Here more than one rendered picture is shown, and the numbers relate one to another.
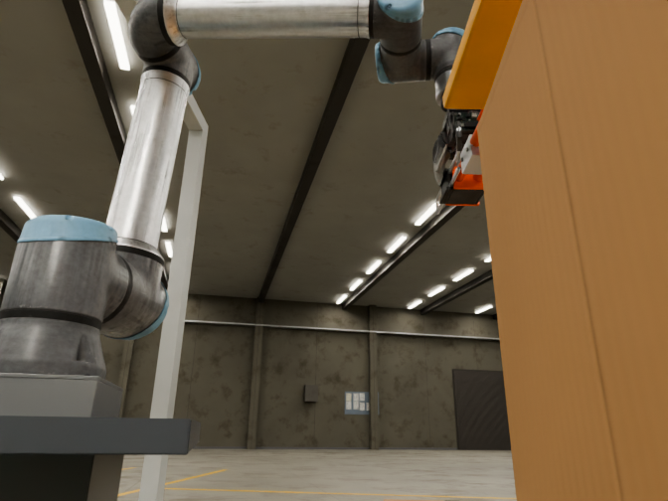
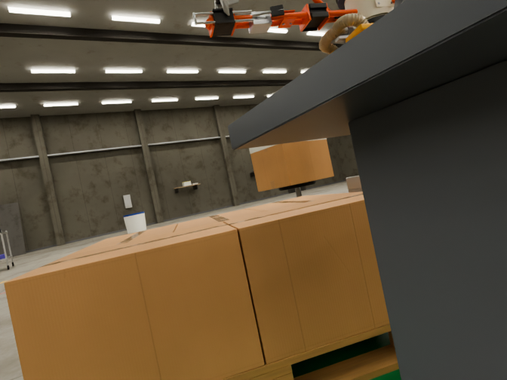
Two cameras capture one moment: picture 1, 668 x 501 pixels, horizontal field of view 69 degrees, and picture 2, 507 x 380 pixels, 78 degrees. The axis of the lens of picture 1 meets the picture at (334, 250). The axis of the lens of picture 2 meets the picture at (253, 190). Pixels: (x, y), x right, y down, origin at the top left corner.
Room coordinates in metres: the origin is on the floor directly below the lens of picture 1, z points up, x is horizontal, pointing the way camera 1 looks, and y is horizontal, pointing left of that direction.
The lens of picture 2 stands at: (1.20, 0.76, 0.64)
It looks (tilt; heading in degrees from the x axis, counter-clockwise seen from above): 0 degrees down; 255
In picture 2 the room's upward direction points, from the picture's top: 12 degrees counter-clockwise
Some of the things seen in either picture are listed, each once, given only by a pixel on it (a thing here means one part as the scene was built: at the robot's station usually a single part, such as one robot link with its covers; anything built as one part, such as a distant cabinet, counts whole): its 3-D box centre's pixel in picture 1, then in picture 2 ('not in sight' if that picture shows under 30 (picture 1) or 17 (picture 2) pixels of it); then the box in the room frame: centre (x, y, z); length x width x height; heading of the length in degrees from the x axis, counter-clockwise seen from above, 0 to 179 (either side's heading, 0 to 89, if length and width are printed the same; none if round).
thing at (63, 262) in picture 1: (67, 270); not in sight; (0.80, 0.46, 0.99); 0.17 x 0.15 x 0.18; 173
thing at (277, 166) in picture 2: not in sight; (292, 162); (0.07, -1.87, 0.82); 0.60 x 0.40 x 0.40; 25
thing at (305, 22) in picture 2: not in sight; (313, 17); (0.56, -0.27, 1.23); 0.10 x 0.08 x 0.06; 90
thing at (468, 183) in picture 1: (465, 186); (221, 24); (0.91, -0.28, 1.22); 0.08 x 0.07 x 0.05; 0
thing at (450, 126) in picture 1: (459, 120); not in sight; (0.87, -0.27, 1.37); 0.09 x 0.08 x 0.12; 179
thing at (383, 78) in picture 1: (402, 59); not in sight; (0.89, -0.15, 1.54); 0.12 x 0.12 x 0.09; 83
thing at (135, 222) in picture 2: not in sight; (136, 225); (2.13, -8.20, 0.34); 0.58 x 0.56 x 0.68; 103
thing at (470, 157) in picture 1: (481, 154); (259, 22); (0.77, -0.27, 1.22); 0.07 x 0.07 x 0.04; 0
